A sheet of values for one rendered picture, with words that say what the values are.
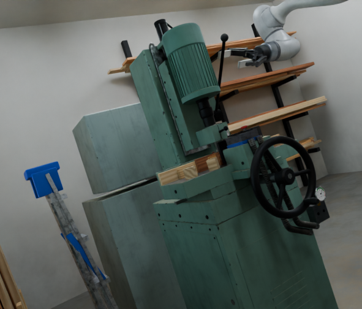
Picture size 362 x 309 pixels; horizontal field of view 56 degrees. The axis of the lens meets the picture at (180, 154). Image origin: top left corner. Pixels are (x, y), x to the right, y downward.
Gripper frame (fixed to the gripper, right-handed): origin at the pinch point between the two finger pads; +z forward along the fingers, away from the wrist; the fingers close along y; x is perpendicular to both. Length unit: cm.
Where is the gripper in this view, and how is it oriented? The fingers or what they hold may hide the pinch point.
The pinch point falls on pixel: (230, 59)
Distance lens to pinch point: 153.4
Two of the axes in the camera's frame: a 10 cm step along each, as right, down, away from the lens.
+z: -8.4, 2.8, -4.6
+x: 0.4, -8.2, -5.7
